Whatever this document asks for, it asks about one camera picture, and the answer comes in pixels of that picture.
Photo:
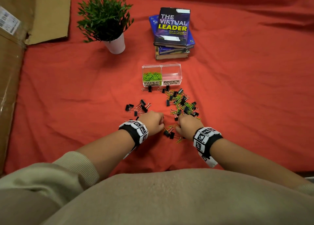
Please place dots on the green plant in white pot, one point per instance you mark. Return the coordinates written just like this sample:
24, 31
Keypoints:
105, 16

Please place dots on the person's right hand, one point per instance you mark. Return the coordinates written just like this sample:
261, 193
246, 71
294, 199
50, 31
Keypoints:
189, 127

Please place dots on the pile of black binder clips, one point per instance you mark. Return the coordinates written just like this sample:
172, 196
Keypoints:
171, 135

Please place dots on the person's left hand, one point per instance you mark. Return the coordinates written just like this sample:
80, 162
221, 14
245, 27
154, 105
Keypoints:
152, 123

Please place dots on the left black marker wristband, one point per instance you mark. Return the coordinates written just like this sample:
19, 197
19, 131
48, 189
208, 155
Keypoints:
135, 131

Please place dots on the pile of green paper clips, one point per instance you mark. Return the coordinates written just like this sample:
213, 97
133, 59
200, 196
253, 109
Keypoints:
152, 76
179, 102

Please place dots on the beige sweater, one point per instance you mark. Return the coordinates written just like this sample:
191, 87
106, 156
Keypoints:
157, 200

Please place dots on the brown cardboard box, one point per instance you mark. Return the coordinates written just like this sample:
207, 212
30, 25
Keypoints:
9, 84

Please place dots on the black marker wristband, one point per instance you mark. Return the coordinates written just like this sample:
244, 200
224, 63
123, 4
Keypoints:
206, 140
135, 131

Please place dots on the red cloth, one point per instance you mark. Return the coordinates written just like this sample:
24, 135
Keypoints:
245, 84

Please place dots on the person's left forearm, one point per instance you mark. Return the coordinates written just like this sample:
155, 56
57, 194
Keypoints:
108, 151

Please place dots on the olive brown book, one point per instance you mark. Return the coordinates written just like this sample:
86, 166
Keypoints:
171, 56

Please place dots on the right black marker wristband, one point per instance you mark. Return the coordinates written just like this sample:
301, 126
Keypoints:
206, 140

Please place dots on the person's right forearm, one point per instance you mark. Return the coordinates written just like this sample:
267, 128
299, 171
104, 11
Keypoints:
252, 163

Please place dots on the cluster of black binder clips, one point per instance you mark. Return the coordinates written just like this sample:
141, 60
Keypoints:
127, 107

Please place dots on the blue and yellow book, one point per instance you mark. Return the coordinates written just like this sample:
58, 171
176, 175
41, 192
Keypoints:
170, 50

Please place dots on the clear two-compartment plastic box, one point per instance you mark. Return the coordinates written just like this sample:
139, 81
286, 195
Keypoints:
171, 76

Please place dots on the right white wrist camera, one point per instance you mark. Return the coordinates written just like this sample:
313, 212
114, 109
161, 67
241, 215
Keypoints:
209, 161

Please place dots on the black book with yellow print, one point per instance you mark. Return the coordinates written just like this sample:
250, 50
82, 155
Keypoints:
173, 28

